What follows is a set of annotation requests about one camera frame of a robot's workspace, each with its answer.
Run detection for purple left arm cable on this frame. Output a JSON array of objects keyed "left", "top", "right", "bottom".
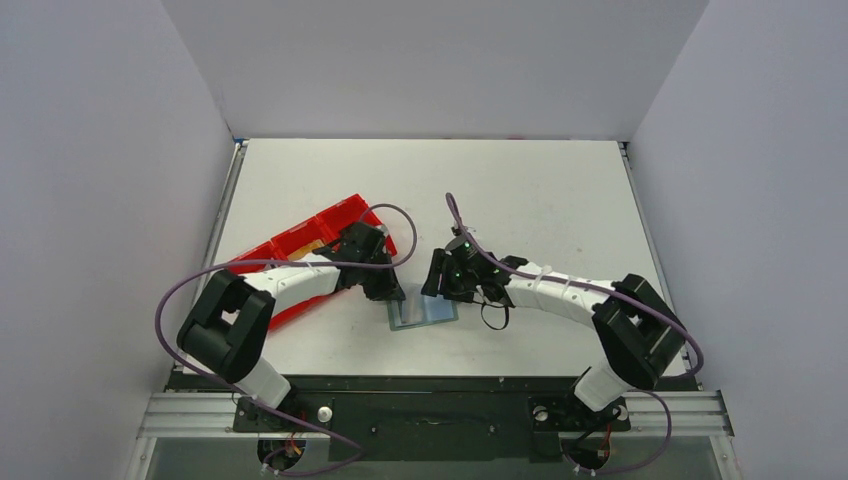
[{"left": 153, "top": 202, "right": 419, "bottom": 478}]

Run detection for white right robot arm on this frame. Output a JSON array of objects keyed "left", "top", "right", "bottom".
[{"left": 421, "top": 234, "right": 686, "bottom": 427}]

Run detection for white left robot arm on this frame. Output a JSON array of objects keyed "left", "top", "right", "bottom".
[{"left": 176, "top": 222, "right": 405, "bottom": 430}]

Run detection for red right bin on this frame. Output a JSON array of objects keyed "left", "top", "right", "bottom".
[{"left": 315, "top": 194, "right": 383, "bottom": 245}]

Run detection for red middle bin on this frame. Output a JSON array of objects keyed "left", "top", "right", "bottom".
[{"left": 270, "top": 216, "right": 337, "bottom": 261}]

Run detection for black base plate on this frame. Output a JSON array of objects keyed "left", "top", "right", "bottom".
[{"left": 165, "top": 374, "right": 698, "bottom": 464}]

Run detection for aluminium frame rail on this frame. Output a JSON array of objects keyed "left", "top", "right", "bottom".
[{"left": 128, "top": 378, "right": 741, "bottom": 479}]

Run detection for gold card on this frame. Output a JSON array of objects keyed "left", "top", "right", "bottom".
[{"left": 288, "top": 247, "right": 326, "bottom": 262}]

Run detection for green leather card holder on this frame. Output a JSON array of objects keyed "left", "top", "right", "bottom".
[{"left": 387, "top": 294, "right": 459, "bottom": 331}]

